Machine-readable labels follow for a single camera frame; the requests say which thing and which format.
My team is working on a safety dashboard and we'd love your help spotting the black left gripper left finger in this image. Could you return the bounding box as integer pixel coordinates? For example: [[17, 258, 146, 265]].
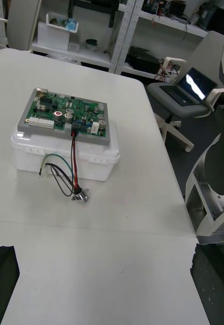
[[0, 245, 20, 325]]

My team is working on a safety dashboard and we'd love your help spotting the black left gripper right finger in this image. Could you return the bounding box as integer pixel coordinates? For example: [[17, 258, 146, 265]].
[[190, 243, 224, 325]]

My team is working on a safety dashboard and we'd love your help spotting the red black green cable bundle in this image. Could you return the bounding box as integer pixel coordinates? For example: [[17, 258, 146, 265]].
[[38, 123, 91, 205]]

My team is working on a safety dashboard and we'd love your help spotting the milky plastic box with lid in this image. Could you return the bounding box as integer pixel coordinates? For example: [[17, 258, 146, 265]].
[[11, 119, 121, 182]]

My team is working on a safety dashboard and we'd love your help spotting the grey office chair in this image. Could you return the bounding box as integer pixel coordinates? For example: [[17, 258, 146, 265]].
[[145, 30, 224, 153]]

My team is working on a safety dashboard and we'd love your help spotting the black laptop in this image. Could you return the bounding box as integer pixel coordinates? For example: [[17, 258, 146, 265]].
[[159, 67, 218, 107]]

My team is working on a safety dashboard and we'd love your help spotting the white shelf with goods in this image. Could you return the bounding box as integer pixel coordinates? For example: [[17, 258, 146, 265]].
[[115, 0, 212, 81], [30, 0, 129, 74]]

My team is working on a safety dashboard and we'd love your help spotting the green circuit board grey frame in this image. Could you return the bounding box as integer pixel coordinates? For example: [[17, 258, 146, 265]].
[[17, 87, 111, 146]]

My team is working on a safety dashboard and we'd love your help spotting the white device with red wires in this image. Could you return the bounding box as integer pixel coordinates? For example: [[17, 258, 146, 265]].
[[156, 56, 188, 83]]

